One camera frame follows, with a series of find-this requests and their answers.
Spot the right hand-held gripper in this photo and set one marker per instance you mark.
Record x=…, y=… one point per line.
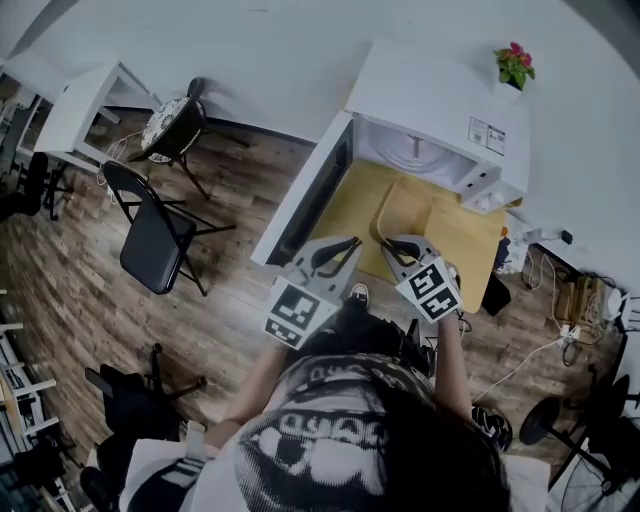
x=432, y=292

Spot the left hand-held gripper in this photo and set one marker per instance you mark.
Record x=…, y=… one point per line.
x=300, y=310

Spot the yellow plastic bowl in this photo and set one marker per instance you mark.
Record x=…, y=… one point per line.
x=402, y=205

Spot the white microwave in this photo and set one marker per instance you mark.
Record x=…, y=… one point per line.
x=425, y=95

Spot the person's left forearm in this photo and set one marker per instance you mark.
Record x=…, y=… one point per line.
x=260, y=385

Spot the person's right forearm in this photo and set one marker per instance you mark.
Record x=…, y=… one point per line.
x=452, y=360

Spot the black white sneaker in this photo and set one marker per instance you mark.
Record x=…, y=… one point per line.
x=360, y=294

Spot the black trousers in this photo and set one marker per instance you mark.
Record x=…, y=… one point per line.
x=360, y=330

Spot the white power strip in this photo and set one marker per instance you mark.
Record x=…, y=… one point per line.
x=537, y=235

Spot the tan cardboard box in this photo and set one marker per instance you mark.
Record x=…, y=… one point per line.
x=575, y=297

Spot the black folding chair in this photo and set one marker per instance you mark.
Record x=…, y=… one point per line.
x=155, y=240

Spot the black white striped bag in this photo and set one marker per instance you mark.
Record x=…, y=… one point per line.
x=492, y=425

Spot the white black printed t-shirt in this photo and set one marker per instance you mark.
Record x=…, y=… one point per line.
x=320, y=450

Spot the chair with patterned cushion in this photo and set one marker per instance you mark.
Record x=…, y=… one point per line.
x=172, y=127

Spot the potted red flower plant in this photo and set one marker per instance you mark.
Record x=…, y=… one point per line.
x=515, y=65

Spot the black standing fan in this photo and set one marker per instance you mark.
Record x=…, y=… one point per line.
x=575, y=430

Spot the white desk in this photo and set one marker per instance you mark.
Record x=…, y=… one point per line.
x=80, y=110

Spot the black office chair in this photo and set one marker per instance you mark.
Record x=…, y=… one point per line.
x=30, y=185

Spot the black wall plug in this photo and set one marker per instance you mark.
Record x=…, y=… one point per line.
x=567, y=236

